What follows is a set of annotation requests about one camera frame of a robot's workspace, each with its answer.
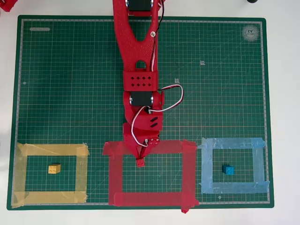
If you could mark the red follower robot arm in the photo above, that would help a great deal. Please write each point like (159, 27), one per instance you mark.
(136, 47)

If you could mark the green cutting mat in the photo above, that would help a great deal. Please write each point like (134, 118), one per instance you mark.
(70, 70)

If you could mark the small black round object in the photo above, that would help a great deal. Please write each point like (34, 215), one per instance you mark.
(252, 1)

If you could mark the yellow cube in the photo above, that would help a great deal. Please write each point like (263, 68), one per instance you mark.
(54, 169)

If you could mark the red tape square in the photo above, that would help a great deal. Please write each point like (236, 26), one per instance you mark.
(116, 175)

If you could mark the red cube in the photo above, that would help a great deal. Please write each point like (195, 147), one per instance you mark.
(140, 162)

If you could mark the blue tape square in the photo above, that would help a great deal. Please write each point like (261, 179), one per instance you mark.
(207, 168)

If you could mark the yellow tape square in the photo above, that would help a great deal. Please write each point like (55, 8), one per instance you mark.
(21, 175)

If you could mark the blue cube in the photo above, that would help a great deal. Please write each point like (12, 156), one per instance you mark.
(229, 170)

